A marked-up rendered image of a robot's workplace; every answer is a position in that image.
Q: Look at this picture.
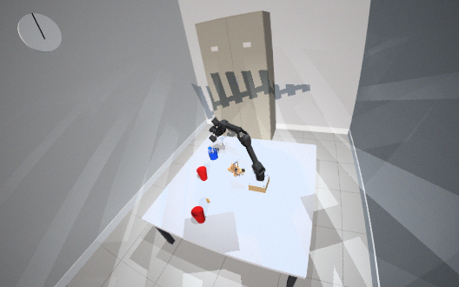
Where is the blue cup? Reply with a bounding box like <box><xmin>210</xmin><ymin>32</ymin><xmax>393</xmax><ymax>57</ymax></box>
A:
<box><xmin>208</xmin><ymin>148</ymin><xmax>218</xmax><ymax>161</ymax></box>

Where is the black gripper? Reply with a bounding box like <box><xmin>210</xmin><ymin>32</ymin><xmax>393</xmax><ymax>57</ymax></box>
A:
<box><xmin>209</xmin><ymin>130</ymin><xmax>225</xmax><ymax>143</ymax></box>

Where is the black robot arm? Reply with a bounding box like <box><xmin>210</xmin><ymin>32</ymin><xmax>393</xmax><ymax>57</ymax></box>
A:
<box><xmin>209</xmin><ymin>117</ymin><xmax>266</xmax><ymax>181</ymax></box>

